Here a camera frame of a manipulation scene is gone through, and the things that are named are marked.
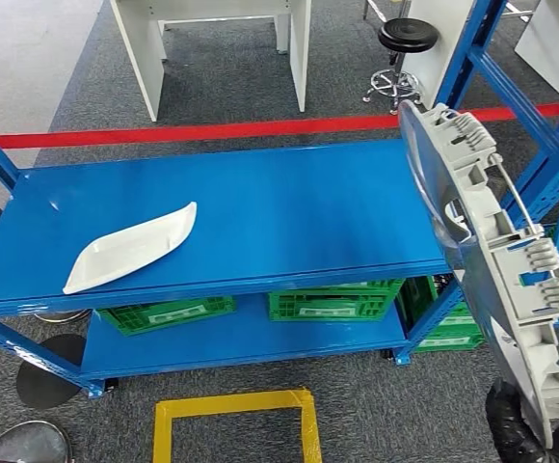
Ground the grey wheel hubcap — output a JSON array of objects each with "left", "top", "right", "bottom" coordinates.
[{"left": 397, "top": 99, "right": 559, "bottom": 450}]

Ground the white curved plastic part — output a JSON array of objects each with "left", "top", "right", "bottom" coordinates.
[{"left": 62, "top": 202, "right": 198, "bottom": 296}]

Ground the red barrier belt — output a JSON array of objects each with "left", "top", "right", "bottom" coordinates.
[{"left": 0, "top": 100, "right": 559, "bottom": 150}]

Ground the black round stool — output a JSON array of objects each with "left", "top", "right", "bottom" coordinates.
[{"left": 362, "top": 17, "right": 440, "bottom": 115}]

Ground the white desk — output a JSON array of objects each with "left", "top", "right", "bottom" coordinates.
[
  {"left": 401, "top": 0, "right": 559, "bottom": 109},
  {"left": 109, "top": 0, "right": 312, "bottom": 123}
]

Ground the chrome stanchion base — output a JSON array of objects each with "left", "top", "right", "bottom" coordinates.
[
  {"left": 0, "top": 420, "right": 73, "bottom": 463},
  {"left": 33, "top": 310, "right": 92, "bottom": 325}
]

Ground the black round floor base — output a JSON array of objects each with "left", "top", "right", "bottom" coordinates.
[{"left": 15, "top": 333, "right": 88, "bottom": 411}]

